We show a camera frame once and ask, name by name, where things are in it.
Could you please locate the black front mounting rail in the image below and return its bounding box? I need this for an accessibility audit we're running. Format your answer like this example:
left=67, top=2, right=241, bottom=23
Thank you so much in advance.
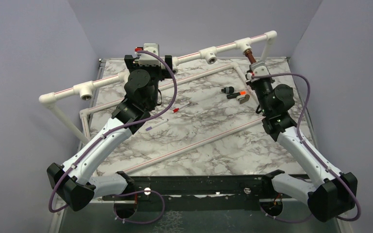
left=102, top=174, right=306, bottom=213

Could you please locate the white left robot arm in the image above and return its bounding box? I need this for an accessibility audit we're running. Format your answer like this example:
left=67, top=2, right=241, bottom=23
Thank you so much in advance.
left=47, top=50, right=178, bottom=213

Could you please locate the white PVC pipe frame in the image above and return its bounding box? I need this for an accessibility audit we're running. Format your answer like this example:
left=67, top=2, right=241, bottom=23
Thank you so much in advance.
left=38, top=30, right=278, bottom=174

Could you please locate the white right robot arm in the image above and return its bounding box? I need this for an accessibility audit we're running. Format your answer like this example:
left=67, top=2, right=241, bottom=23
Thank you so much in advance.
left=246, top=72, right=362, bottom=222

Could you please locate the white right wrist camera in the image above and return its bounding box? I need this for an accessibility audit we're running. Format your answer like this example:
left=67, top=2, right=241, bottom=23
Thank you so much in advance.
left=246, top=61, right=270, bottom=81

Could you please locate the red capped white pen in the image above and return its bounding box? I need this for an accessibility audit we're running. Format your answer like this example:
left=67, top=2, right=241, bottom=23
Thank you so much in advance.
left=173, top=102, right=190, bottom=113

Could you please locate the brown water faucet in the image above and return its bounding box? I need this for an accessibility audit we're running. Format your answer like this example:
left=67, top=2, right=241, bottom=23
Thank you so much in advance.
left=243, top=49, right=256, bottom=64

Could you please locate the purple capped white pen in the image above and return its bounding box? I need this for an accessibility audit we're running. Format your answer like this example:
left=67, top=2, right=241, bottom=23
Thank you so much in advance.
left=146, top=118, right=169, bottom=131

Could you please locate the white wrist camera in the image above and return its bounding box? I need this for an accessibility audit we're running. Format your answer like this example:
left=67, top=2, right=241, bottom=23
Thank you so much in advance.
left=134, top=43, right=161, bottom=67
left=246, top=61, right=270, bottom=81

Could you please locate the black faucet with orange handle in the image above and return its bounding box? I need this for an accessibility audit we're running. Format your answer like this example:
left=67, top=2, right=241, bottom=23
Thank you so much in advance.
left=221, top=86, right=250, bottom=104

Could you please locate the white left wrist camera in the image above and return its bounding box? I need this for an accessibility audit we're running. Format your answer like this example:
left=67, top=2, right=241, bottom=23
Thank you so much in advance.
left=134, top=43, right=161, bottom=67

